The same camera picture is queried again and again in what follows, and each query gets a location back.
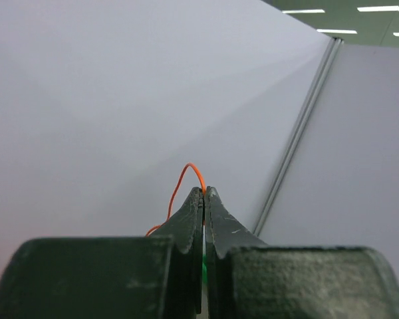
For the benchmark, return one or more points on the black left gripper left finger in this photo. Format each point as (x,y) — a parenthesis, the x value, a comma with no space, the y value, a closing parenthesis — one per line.
(156,276)

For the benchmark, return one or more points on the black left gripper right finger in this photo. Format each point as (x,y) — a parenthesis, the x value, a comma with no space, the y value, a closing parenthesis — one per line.
(247,278)

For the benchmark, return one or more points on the green plastic tray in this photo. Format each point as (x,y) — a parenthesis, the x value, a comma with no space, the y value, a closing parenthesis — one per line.
(204,269)

